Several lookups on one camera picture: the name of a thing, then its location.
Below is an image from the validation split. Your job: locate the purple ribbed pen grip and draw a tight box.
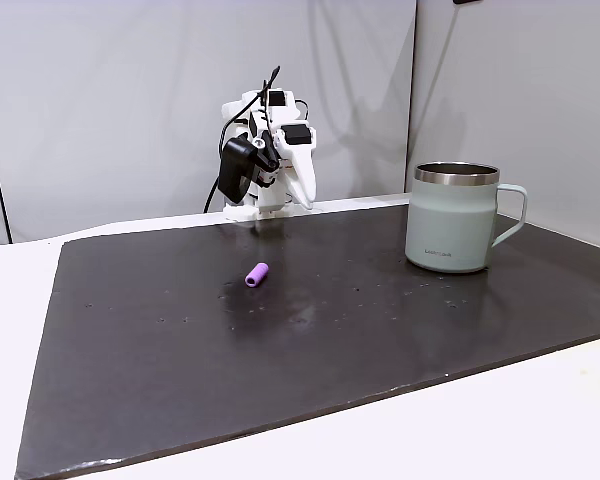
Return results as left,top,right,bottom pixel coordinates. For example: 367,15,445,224
244,261,271,290

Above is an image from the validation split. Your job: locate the pale green steel mug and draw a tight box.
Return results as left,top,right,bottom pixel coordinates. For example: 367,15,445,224
404,161,529,274

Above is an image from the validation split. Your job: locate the black table mat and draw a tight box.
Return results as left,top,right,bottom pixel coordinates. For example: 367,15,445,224
14,202,600,480

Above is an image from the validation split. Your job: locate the black oval camera box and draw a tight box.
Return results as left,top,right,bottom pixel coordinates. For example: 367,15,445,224
217,135,257,205

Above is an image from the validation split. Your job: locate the black cable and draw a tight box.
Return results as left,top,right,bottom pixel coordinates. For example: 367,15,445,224
202,64,282,213

